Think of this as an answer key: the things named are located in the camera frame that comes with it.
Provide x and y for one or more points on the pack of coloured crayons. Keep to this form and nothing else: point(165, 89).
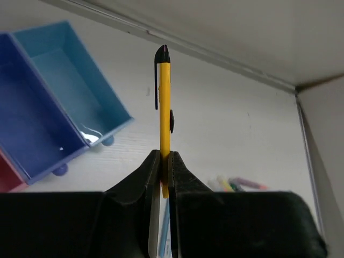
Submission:
point(234, 184)

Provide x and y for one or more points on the light blue container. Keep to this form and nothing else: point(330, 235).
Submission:
point(75, 80)

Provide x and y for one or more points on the yellow utility knife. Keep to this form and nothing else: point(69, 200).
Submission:
point(162, 87)

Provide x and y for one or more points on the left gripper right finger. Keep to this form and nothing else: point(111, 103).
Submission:
point(189, 199)

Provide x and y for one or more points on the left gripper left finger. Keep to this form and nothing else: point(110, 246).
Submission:
point(131, 212)

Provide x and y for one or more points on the pink container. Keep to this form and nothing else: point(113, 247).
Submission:
point(10, 180)

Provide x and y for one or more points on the dark blue container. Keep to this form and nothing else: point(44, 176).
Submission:
point(37, 137)

